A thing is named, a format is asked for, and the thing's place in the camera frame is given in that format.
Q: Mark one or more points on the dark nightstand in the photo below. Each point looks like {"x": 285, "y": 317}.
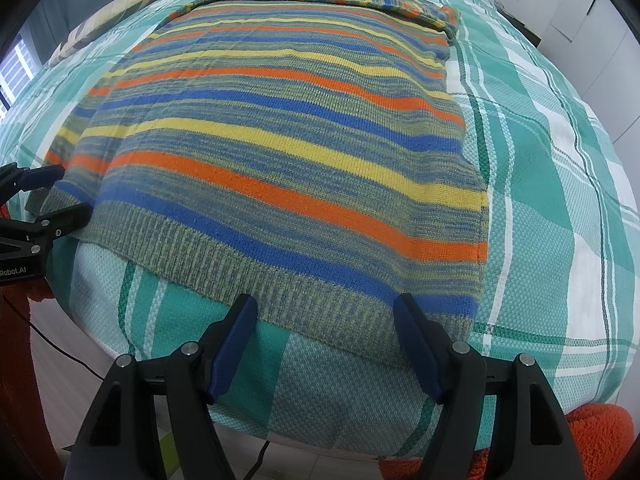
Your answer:
{"x": 525, "y": 30}

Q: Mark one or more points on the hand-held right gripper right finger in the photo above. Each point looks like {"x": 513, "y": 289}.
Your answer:
{"x": 420, "y": 350}

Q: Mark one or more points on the striped knit sweater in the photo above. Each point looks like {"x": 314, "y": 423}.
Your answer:
{"x": 275, "y": 135}

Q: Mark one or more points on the beige striped pillow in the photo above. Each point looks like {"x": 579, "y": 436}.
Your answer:
{"x": 100, "y": 20}

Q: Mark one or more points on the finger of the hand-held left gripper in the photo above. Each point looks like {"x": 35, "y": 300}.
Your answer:
{"x": 42, "y": 176}
{"x": 65, "y": 220}

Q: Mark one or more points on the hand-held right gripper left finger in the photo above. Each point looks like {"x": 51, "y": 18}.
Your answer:
{"x": 230, "y": 350}

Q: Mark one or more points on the window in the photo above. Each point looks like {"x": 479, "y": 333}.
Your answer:
{"x": 17, "y": 75}

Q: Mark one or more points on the orange fleece garment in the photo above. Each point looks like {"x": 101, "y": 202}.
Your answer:
{"x": 590, "y": 435}

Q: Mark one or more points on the green plaid bed blanket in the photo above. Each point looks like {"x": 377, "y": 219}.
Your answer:
{"x": 540, "y": 210}

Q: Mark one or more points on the white wardrobe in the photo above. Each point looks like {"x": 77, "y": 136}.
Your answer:
{"x": 600, "y": 35}

